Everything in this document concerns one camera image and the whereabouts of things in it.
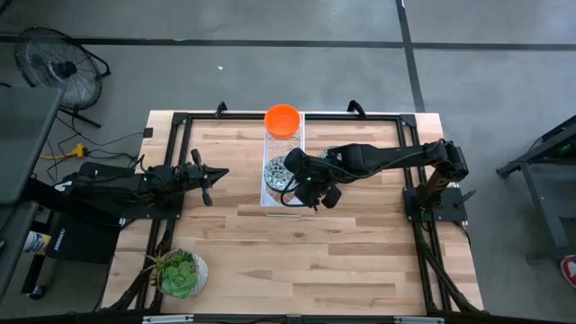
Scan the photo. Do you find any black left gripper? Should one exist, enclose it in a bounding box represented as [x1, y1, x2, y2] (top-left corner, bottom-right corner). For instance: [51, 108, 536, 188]
[175, 148, 230, 208]

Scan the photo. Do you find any orange plastic mini bowl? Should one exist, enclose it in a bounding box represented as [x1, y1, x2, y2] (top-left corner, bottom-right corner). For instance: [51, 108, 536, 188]
[264, 103, 302, 139]

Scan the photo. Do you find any white lattice shelf rack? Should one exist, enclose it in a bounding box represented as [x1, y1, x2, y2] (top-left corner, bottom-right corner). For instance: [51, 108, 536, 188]
[260, 112, 307, 219]

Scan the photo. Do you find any white plant pot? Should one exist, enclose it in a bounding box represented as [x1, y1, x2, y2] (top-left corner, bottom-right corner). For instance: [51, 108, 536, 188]
[166, 251, 210, 298]

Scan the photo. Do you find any green succulent plant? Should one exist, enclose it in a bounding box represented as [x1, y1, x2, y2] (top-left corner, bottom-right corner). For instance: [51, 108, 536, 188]
[143, 248, 199, 300]

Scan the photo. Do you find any black case white print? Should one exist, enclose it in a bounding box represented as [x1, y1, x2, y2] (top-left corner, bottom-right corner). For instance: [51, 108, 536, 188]
[44, 211, 121, 265]

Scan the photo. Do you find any black floor fan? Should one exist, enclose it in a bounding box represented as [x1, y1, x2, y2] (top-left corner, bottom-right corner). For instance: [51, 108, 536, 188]
[13, 25, 112, 130]

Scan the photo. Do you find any white blue labelled container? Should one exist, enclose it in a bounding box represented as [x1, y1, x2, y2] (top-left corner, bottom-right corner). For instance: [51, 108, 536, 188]
[22, 229, 46, 256]

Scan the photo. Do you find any dark grey desk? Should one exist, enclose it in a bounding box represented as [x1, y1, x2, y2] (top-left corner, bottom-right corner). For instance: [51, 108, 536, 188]
[0, 85, 64, 298]

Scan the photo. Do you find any dark grey metal stand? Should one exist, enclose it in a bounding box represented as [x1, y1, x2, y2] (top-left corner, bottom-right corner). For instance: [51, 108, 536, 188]
[497, 114, 576, 262]

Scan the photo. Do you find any person's shoe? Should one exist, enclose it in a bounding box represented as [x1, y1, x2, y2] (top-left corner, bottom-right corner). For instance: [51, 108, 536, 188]
[560, 255, 576, 289]

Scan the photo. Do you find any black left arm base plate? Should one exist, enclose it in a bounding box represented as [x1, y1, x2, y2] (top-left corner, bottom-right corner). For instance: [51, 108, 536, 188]
[71, 188, 185, 221]

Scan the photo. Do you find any black aluminium table frame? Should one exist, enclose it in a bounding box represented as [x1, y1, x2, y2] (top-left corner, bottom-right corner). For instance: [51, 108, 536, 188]
[134, 110, 485, 316]

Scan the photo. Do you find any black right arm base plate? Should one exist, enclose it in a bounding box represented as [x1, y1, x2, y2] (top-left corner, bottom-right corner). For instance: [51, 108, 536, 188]
[402, 186, 478, 224]

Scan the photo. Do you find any yellow extension cord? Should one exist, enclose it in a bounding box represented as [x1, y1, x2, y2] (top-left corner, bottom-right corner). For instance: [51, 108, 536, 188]
[40, 142, 87, 161]

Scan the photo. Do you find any silver bracket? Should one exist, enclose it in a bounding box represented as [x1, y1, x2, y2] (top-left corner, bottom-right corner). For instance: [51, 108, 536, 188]
[142, 314, 194, 324]
[394, 316, 445, 324]

